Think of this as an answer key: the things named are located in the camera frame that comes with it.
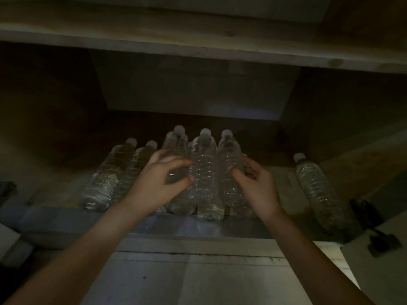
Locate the person's right hand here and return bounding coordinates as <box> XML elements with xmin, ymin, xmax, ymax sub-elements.
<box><xmin>227</xmin><ymin>157</ymin><xmax>284</xmax><ymax>219</ymax></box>

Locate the person's left hand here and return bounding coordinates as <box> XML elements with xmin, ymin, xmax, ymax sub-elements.
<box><xmin>125</xmin><ymin>148</ymin><xmax>195</xmax><ymax>217</ymax></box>

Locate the row of clear water bottles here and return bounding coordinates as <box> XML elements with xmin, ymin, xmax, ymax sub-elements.
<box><xmin>77</xmin><ymin>125</ymin><xmax>259</xmax><ymax>222</ymax></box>

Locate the person's right forearm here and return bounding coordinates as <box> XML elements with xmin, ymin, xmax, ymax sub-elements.
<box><xmin>263</xmin><ymin>208</ymin><xmax>376</xmax><ymax>305</ymax></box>

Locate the person's left forearm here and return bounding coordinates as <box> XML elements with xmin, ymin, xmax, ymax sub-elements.
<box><xmin>2</xmin><ymin>200</ymin><xmax>151</xmax><ymax>305</ymax></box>

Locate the metal door hinge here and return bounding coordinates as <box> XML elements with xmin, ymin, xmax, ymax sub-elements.
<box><xmin>349</xmin><ymin>197</ymin><xmax>402</xmax><ymax>258</ymax></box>
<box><xmin>0</xmin><ymin>180</ymin><xmax>17</xmax><ymax>201</ymax></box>

